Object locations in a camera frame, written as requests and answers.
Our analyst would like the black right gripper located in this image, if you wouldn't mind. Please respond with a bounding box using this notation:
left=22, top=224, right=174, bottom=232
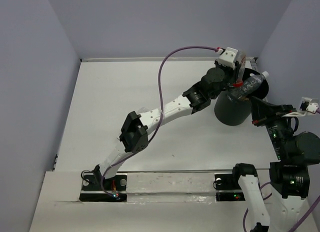
left=249, top=94, right=296, bottom=158

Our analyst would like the white-capped clear bottle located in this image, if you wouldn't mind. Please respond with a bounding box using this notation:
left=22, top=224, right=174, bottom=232
left=230, top=71, right=270, bottom=101

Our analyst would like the red-capped red-label bottle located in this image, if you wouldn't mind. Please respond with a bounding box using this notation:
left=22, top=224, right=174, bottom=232
left=228, top=50, right=246, bottom=88

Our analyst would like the large clear unlabelled bottle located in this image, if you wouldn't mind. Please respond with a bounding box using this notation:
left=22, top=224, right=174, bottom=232
left=138, top=107, right=149, bottom=113

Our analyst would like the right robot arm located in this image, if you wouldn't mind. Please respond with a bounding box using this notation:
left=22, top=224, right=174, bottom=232
left=230, top=96, right=320, bottom=232

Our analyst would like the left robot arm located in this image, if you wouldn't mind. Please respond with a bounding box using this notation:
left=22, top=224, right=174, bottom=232
left=93, top=59, right=240, bottom=190

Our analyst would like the black cylindrical bin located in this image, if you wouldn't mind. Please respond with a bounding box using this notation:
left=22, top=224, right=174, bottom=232
left=214, top=68, right=269, bottom=126

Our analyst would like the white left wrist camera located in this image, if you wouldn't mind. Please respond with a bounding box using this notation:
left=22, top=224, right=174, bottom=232
left=216, top=47, right=239, bottom=69

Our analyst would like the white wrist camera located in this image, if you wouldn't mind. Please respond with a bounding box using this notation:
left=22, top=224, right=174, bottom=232
left=216, top=47, right=239, bottom=69
left=299, top=97, right=320, bottom=116

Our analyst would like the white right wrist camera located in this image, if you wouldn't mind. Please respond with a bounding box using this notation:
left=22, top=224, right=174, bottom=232
left=299, top=97, right=320, bottom=116

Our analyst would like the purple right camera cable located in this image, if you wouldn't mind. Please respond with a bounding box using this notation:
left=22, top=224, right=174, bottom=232
left=242, top=181, right=320, bottom=232

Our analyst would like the purple camera cable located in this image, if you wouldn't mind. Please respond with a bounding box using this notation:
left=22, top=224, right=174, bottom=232
left=100, top=45, right=222, bottom=197
left=242, top=181, right=320, bottom=232

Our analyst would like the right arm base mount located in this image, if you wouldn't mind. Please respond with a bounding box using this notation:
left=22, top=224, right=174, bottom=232
left=212, top=163, right=258, bottom=202

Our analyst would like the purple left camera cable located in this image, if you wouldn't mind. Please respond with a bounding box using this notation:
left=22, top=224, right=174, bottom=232
left=100, top=45, right=222, bottom=197

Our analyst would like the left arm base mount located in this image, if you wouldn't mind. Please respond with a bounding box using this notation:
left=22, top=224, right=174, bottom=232
left=79, top=170, right=128, bottom=203

